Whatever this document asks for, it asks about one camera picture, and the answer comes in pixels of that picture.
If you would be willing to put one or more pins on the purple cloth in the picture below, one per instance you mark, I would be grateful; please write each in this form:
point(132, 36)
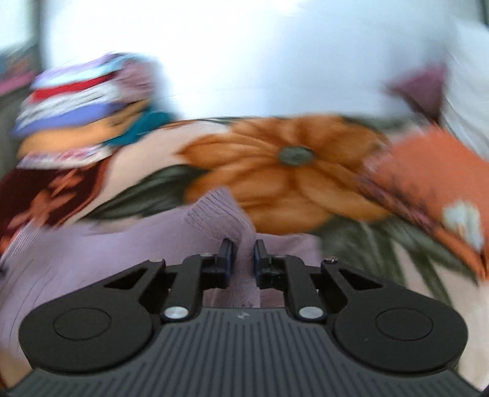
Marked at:
point(422, 89)

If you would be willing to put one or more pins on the floral printed blanket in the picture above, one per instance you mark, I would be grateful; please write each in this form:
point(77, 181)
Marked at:
point(290, 171)

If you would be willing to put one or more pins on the lilac knitted sweater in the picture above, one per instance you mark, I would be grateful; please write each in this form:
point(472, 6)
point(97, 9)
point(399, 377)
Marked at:
point(160, 248)

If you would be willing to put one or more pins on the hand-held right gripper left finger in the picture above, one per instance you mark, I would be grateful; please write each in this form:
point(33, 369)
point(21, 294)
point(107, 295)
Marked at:
point(228, 260)

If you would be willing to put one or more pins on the orange printed garment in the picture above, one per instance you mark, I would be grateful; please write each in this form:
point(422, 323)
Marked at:
point(431, 183)

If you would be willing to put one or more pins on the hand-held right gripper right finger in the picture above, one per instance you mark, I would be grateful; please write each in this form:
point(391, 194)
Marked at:
point(258, 260)

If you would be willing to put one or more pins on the teal cloth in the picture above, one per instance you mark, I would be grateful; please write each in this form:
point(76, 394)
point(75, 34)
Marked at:
point(147, 124)

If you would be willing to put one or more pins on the stack of folded clothes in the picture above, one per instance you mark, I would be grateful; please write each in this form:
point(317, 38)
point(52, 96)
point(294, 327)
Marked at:
point(76, 114)

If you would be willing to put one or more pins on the white cloth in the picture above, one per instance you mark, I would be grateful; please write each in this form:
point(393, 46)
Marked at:
point(468, 95)

